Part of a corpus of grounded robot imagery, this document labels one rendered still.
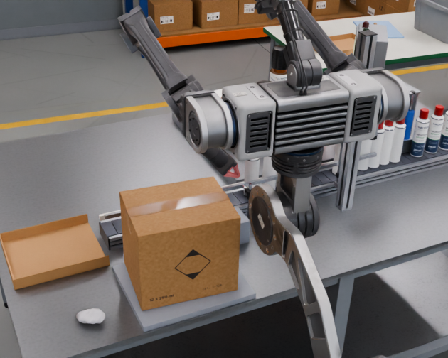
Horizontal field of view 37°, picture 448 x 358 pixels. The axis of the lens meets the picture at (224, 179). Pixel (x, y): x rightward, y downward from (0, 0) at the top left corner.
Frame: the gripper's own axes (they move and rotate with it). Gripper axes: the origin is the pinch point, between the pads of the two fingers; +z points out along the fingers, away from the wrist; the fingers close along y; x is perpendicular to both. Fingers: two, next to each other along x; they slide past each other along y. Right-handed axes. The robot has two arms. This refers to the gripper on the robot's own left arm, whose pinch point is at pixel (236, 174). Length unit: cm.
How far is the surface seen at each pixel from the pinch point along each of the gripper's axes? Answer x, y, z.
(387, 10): -190, 311, 250
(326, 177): -22.4, 0.8, 33.4
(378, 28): -69, -5, -5
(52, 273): 61, -13, -35
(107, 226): 42.7, 1.4, -23.2
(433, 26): -144, 133, 141
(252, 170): -4.9, -1.8, 2.6
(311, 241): -2.1, -26.8, 22.4
